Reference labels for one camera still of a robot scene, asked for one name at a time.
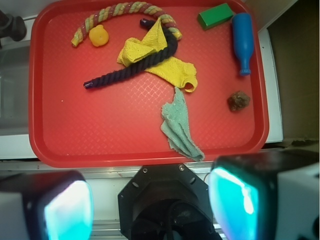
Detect small yellow rubber duck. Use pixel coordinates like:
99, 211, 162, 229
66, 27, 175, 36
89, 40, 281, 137
89, 24, 109, 47

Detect green rectangular block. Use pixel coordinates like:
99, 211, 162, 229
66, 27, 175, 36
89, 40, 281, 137
197, 3, 234, 31

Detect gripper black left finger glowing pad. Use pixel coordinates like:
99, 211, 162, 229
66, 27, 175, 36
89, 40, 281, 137
0, 170, 94, 240

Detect yellow knitted cloth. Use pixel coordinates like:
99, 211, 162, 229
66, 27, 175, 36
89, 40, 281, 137
117, 18, 198, 93

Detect teal knitted cloth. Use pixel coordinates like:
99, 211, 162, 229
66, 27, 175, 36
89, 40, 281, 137
160, 87, 205, 162

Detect brown rock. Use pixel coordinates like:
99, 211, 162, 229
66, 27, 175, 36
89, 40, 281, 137
227, 90, 251, 112

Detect red plastic tray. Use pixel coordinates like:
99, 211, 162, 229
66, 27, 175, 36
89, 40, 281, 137
28, 0, 269, 168

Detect black octagonal mount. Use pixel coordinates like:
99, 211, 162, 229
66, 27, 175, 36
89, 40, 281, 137
117, 164, 222, 240

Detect red green yellow rope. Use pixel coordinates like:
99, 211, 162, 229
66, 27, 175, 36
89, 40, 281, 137
70, 1, 183, 48

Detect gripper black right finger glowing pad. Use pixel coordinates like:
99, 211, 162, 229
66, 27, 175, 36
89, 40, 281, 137
208, 150, 320, 240

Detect dark navy rope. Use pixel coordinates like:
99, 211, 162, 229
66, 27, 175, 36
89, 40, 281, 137
83, 18, 179, 90

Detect blue plastic bottle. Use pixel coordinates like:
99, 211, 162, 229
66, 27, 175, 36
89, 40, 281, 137
231, 13, 254, 76

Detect dark knob object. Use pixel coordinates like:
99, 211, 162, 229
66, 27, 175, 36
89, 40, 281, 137
0, 11, 27, 42

